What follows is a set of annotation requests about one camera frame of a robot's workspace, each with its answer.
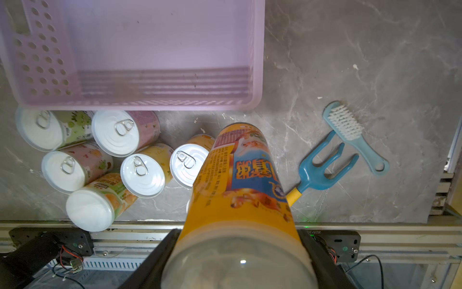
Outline teal brush white bristles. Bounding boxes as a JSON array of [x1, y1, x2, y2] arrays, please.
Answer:
[[322, 101, 390, 177]]

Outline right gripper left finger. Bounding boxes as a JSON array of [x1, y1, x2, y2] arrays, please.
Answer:
[[119, 229, 180, 289]]

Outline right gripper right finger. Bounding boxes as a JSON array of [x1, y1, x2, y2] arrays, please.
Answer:
[[297, 230, 356, 289]]

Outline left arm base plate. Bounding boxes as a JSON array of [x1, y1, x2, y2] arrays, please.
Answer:
[[8, 228, 94, 257]]

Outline yellow label tin can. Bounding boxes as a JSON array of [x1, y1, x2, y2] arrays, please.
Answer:
[[120, 143, 173, 198]]

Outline blue garden fork yellow handle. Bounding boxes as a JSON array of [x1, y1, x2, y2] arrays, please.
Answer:
[[286, 131, 359, 207]]

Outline purple plastic basket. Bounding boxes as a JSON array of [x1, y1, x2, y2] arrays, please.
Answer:
[[1, 1, 265, 111]]

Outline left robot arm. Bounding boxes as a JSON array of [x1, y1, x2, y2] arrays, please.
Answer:
[[1, 234, 61, 289]]

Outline orange label tin can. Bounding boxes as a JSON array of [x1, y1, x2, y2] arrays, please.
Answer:
[[170, 134, 215, 189]]

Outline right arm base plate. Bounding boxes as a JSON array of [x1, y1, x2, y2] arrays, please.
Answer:
[[308, 230, 361, 263]]

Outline orange can plastic lid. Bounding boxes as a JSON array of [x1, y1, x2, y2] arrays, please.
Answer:
[[66, 173, 138, 232]]

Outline tall yellow can plastic lid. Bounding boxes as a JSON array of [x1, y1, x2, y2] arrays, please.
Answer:
[[160, 122, 319, 289]]

